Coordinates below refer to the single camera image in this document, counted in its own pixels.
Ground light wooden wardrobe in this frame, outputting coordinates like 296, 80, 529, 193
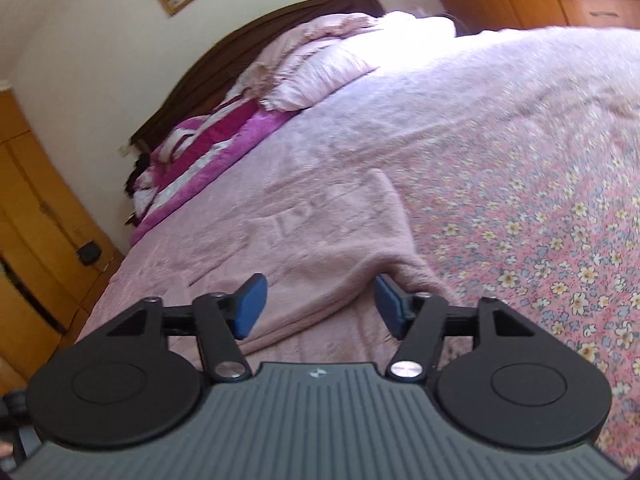
0, 85, 126, 383

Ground small black handbag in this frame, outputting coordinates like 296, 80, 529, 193
75, 241, 103, 266

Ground dark wooden headboard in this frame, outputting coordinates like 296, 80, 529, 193
130, 0, 386, 155

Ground pink fleece garment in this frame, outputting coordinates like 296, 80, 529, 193
220, 167, 471, 363

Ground floral pink bedsheet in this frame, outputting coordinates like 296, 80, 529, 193
75, 25, 640, 471

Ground pink ruffled pillow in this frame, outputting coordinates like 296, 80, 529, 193
235, 11, 457, 112

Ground dark cloth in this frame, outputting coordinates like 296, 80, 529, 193
124, 155, 153, 198

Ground magenta white striped blanket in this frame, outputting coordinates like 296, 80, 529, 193
127, 97, 301, 247

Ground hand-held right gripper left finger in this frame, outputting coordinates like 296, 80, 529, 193
106, 273, 269, 382

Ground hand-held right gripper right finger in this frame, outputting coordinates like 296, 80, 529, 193
374, 274, 539, 384

